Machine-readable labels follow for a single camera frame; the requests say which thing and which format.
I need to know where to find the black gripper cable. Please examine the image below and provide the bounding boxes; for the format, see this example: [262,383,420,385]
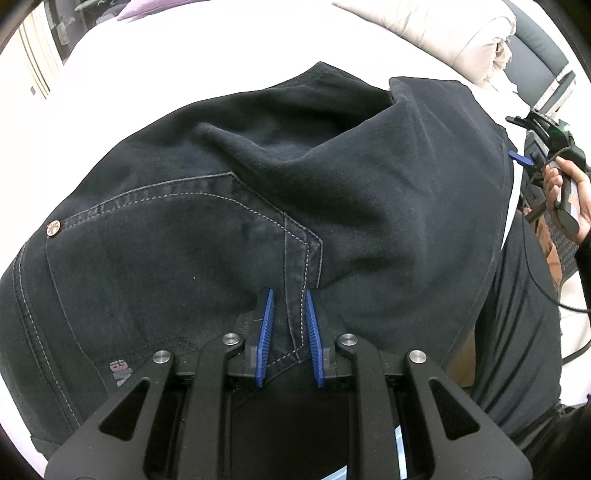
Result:
[519,147,591,365]

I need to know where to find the person's dark trousers legs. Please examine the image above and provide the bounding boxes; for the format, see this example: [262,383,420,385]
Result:
[471,213,590,479]

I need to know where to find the person's right hand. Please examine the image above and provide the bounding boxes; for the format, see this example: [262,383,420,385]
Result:
[543,156,591,245]

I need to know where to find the purple cushion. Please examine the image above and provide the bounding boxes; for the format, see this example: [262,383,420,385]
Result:
[116,0,201,21]

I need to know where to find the dark grey headboard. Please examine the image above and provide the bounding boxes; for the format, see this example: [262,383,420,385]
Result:
[505,1,576,115]

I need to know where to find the left beige curtain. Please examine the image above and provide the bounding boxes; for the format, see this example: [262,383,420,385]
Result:
[17,3,63,98]

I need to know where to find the white bolster pillow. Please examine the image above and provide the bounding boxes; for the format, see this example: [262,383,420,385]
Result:
[334,1,517,86]

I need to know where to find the black denim pants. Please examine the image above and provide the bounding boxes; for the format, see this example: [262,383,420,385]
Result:
[1,63,514,456]

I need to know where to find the white bed mattress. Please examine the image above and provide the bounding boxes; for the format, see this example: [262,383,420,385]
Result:
[1,1,499,479]

